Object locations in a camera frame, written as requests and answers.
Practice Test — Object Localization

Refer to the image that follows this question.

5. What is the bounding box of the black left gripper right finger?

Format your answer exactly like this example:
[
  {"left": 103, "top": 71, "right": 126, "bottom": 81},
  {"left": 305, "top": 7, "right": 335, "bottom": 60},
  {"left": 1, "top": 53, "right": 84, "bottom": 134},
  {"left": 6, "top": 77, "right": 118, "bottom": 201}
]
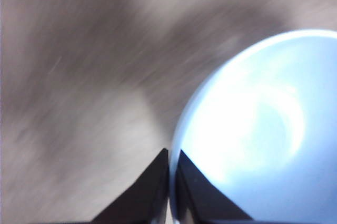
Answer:
[{"left": 175, "top": 149, "right": 253, "bottom": 224}]

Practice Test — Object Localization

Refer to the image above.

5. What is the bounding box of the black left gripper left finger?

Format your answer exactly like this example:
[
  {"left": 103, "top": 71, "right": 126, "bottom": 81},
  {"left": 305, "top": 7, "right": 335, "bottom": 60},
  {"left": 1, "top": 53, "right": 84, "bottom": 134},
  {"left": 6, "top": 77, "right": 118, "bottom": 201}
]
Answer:
[{"left": 91, "top": 148, "right": 169, "bottom": 224}]

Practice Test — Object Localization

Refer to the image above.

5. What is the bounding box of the blue ribbed bowl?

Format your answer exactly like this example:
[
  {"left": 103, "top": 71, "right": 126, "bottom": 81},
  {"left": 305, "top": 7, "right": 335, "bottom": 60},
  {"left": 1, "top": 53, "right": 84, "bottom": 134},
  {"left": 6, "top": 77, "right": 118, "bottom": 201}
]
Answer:
[{"left": 168, "top": 29, "right": 337, "bottom": 224}]

